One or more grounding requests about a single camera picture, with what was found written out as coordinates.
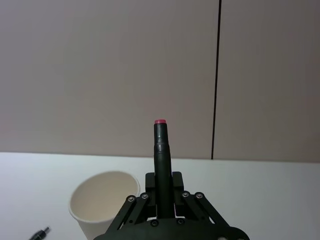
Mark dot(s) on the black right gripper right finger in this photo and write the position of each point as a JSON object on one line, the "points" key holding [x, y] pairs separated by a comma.
{"points": [[178, 188]]}

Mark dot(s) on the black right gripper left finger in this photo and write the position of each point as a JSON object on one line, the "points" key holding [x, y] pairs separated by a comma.
{"points": [[150, 190]]}

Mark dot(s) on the white paper cup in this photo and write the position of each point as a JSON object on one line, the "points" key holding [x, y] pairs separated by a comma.
{"points": [[100, 197]]}

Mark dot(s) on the black marker with red end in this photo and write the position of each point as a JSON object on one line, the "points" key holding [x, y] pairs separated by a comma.
{"points": [[162, 165]]}

